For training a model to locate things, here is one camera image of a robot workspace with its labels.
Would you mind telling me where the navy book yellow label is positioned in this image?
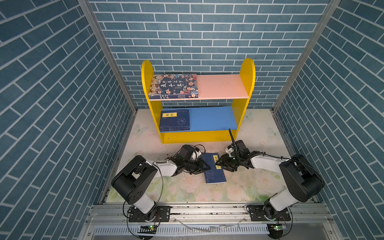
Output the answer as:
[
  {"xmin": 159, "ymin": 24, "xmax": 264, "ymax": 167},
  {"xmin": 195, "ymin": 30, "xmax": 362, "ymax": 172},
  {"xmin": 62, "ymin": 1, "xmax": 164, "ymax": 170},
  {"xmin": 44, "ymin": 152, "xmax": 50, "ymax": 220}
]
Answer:
[{"xmin": 159, "ymin": 109, "xmax": 190, "ymax": 129}]

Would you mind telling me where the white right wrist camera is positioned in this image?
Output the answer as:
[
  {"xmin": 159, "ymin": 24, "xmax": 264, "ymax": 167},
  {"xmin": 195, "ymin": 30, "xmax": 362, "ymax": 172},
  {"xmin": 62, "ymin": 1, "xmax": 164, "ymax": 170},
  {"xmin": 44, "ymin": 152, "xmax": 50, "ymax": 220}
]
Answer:
[{"xmin": 225, "ymin": 145, "xmax": 236, "ymax": 158}]

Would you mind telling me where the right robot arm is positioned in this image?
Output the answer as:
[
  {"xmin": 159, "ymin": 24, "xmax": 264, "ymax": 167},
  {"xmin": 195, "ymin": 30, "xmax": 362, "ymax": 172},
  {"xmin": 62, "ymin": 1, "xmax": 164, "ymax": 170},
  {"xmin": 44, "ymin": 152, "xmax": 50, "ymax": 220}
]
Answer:
[{"xmin": 216, "ymin": 140, "xmax": 325, "ymax": 221}]

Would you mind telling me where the colourful illustrated history book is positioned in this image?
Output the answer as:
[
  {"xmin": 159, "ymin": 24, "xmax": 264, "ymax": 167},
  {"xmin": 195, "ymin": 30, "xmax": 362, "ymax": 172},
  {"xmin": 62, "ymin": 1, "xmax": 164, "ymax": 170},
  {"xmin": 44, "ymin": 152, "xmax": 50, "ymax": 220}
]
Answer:
[{"xmin": 148, "ymin": 74, "xmax": 199, "ymax": 100}]

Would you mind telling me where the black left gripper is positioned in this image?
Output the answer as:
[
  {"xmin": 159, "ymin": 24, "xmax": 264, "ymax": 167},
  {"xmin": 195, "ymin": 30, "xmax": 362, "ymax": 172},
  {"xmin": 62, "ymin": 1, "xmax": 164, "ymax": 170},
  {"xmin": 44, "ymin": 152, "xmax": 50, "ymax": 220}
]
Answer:
[{"xmin": 182, "ymin": 157, "xmax": 212, "ymax": 175}]

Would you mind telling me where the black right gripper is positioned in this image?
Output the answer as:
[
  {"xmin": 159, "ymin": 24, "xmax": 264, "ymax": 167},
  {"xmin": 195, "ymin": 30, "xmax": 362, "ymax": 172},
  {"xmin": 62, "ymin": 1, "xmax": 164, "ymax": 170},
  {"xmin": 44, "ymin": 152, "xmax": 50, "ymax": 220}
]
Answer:
[{"xmin": 214, "ymin": 153, "xmax": 242, "ymax": 172}]

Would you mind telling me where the yellow pink blue bookshelf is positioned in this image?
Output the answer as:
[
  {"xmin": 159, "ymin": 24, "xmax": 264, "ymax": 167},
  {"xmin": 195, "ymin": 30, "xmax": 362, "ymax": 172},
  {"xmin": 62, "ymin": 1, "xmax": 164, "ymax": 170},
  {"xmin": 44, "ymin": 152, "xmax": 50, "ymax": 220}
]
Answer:
[{"xmin": 158, "ymin": 59, "xmax": 256, "ymax": 144}]

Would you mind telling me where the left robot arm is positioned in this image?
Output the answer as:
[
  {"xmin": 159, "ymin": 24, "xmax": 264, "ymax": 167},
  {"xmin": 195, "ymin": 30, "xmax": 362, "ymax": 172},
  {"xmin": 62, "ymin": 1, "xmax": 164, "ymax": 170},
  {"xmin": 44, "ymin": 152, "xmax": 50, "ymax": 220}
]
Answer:
[{"xmin": 112, "ymin": 155, "xmax": 211, "ymax": 222}]

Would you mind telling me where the aluminium frame rail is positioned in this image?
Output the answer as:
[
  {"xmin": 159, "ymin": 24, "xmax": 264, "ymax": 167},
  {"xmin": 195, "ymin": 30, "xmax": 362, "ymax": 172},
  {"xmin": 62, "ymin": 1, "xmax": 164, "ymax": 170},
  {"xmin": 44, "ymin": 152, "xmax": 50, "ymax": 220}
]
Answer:
[{"xmin": 80, "ymin": 202, "xmax": 342, "ymax": 240}]

